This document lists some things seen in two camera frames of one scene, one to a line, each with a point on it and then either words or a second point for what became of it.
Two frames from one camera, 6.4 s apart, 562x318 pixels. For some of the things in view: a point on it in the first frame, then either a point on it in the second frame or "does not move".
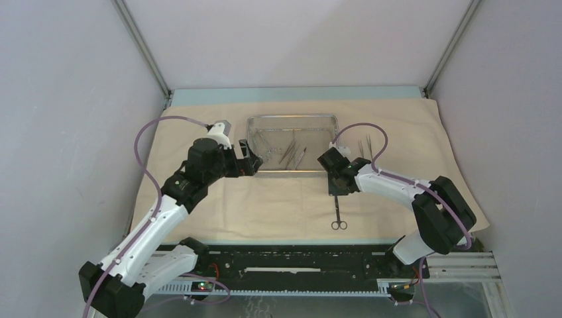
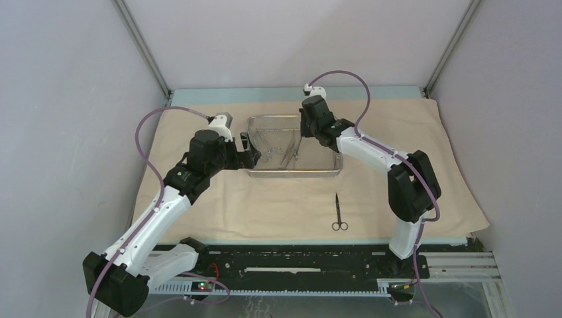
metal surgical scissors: x=336 y=224 does not move
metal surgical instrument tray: x=290 y=146 does not move
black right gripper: x=334 y=191 → x=304 y=132
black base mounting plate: x=301 y=264 does not move
